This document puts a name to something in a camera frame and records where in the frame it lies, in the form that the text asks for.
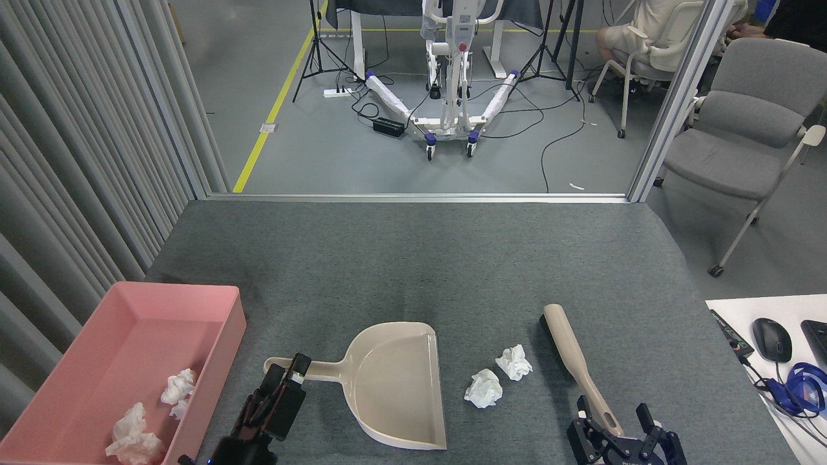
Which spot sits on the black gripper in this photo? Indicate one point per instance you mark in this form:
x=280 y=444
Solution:
x=630 y=455
x=242 y=452

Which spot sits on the beige plastic dustpan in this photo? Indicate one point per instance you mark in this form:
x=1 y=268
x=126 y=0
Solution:
x=394 y=387

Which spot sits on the beige brush with black bristles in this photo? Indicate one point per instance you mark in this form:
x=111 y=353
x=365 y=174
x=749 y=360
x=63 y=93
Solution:
x=562 y=336

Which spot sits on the white tissue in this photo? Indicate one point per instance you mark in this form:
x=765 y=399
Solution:
x=514 y=363
x=483 y=389
x=136 y=439
x=178 y=386

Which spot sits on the pink plastic bin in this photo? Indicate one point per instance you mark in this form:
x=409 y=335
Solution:
x=142 y=323

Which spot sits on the black remote with buttons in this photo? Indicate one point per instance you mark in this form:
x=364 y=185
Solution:
x=730 y=334

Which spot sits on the white side table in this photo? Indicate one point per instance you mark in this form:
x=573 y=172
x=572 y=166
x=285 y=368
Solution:
x=736 y=310

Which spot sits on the black computer mouse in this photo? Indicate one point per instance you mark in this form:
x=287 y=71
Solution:
x=772 y=339

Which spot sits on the black keyboard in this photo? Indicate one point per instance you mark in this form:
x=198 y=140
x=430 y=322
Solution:
x=817 y=342

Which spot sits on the grey padded chair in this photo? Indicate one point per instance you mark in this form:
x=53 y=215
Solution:
x=736 y=161

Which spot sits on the black power adapter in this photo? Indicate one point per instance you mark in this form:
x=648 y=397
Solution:
x=389 y=126

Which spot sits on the grey ribbed partition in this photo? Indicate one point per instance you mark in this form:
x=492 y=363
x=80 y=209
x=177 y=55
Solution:
x=77 y=161

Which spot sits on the white power strip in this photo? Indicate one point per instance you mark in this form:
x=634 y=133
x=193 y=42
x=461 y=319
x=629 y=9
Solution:
x=338 y=92

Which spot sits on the white stand on wheels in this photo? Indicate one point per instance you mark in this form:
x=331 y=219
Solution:
x=450 y=97

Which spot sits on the black tripod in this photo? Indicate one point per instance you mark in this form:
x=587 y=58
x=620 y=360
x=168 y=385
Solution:
x=316 y=32
x=573 y=58

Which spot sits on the white chair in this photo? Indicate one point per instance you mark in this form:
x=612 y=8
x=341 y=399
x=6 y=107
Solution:
x=675 y=51

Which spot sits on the person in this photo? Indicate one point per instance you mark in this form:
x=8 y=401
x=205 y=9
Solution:
x=795 y=16
x=646 y=19

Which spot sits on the silver table edge rail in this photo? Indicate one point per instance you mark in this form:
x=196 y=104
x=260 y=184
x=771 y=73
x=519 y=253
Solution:
x=420 y=197

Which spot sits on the silver post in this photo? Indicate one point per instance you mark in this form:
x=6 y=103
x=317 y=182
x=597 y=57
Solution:
x=686 y=84

